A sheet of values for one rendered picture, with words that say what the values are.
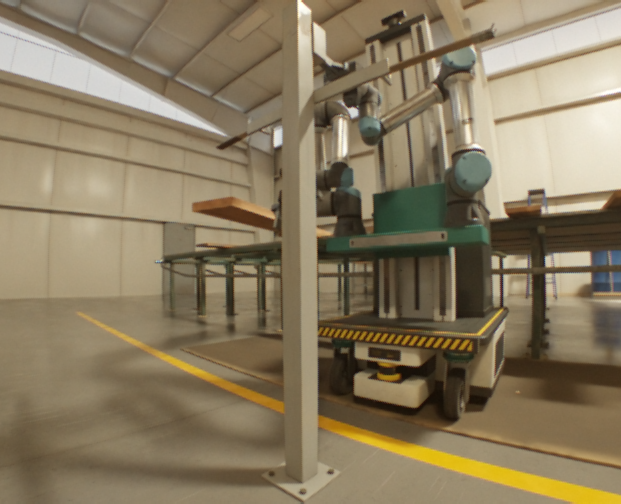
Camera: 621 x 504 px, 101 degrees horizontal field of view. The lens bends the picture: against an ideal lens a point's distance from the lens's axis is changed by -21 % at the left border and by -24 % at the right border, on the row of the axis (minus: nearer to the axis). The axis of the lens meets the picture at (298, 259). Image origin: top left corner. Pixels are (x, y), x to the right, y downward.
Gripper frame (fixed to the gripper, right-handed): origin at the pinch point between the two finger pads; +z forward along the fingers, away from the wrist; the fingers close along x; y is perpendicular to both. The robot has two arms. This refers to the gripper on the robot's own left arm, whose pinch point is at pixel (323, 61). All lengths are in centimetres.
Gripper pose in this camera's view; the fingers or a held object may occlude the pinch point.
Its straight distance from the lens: 107.9
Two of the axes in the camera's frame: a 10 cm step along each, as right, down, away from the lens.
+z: -6.8, -0.3, -7.4
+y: 0.3, -10.0, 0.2
